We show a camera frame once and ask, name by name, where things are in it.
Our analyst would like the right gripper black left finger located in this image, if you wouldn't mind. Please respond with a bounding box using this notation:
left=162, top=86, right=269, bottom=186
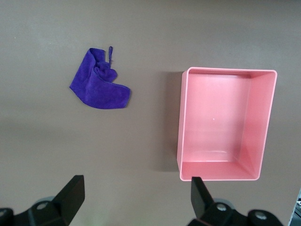
left=0, top=175, right=85, bottom=226

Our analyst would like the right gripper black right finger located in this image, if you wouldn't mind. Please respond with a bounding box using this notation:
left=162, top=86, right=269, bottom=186
left=189, top=176, right=285, bottom=226

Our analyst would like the purple cloth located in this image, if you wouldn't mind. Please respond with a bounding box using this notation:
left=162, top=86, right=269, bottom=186
left=69, top=46, right=132, bottom=111

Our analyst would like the pink plastic bin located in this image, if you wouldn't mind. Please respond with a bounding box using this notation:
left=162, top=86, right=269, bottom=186
left=176, top=66, right=278, bottom=182

